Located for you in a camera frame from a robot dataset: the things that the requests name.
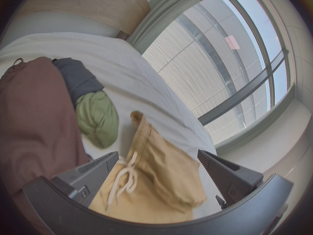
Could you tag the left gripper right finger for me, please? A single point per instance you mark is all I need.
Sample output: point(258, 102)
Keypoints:
point(225, 175)

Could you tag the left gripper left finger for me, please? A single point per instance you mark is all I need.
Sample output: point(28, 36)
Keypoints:
point(95, 172)

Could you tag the yellow trousers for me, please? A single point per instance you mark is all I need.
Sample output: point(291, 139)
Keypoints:
point(159, 175)

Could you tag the bed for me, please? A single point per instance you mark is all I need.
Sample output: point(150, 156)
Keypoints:
point(117, 65)

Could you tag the green garment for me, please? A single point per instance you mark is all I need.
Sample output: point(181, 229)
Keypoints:
point(97, 121)

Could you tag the brown garment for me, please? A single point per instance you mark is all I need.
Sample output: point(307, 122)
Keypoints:
point(36, 119)

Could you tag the black garment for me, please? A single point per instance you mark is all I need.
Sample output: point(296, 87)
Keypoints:
point(73, 77)

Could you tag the window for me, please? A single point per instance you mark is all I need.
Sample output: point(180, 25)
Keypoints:
point(195, 70)

